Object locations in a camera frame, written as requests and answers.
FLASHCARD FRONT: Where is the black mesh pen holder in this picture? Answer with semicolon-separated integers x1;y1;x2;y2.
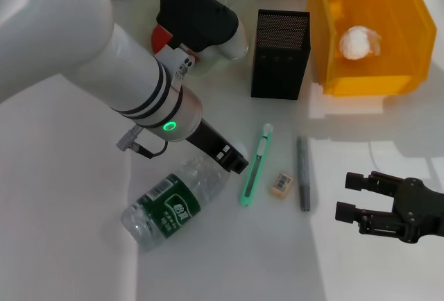
250;8;311;101

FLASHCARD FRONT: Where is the green utility knife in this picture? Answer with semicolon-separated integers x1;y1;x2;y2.
239;123;275;209

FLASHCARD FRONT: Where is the red knitted toy orange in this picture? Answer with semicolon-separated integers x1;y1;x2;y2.
151;23;200;63

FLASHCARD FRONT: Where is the white paper ball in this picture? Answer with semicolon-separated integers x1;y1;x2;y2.
339;25;383;60

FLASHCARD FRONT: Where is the grey marker pen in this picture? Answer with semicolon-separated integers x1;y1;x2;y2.
296;135;311;212

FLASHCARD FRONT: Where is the yellow plastic bin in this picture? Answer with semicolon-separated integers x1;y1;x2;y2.
305;0;438;98

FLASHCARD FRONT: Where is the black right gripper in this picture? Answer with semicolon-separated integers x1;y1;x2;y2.
335;171;444;245

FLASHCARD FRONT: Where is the green glass fruit plate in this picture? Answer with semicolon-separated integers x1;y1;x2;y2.
133;0;257;78

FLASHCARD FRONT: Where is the clear water bottle green label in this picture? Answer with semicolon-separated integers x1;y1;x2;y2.
120;155;232;254

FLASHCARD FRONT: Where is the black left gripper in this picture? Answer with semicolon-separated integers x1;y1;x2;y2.
185;118;250;175

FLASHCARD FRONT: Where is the beige eraser with barcode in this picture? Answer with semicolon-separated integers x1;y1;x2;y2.
269;171;295;198

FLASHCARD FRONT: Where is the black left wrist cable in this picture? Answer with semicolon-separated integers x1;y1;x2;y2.
116;126;169;160

